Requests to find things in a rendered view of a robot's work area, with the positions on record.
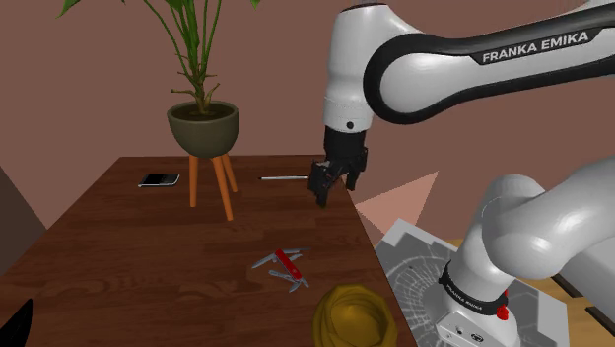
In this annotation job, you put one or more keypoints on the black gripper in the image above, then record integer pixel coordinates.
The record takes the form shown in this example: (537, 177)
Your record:
(342, 146)

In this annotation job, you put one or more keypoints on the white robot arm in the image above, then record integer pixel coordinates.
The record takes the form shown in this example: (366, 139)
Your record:
(423, 77)

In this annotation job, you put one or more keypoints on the silver pen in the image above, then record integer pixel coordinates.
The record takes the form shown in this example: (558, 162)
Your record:
(283, 178)

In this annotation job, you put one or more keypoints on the red pocket knife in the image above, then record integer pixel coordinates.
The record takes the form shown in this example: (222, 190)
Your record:
(287, 264)

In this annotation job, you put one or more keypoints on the grey patterned robot stand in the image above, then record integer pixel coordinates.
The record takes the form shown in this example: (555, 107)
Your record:
(408, 269)

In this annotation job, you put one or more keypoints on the yellow bowl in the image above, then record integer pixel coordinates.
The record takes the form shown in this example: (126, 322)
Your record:
(353, 317)

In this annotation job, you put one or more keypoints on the potted plant on orange legs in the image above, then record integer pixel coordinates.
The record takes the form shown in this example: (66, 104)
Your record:
(204, 130)

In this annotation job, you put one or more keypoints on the black phone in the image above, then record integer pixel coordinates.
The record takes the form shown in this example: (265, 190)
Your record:
(159, 180)

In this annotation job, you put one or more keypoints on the brown wooden table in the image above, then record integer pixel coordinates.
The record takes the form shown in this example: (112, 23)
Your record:
(144, 259)

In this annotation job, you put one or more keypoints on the black curved object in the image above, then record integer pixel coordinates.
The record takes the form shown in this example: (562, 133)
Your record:
(14, 329)

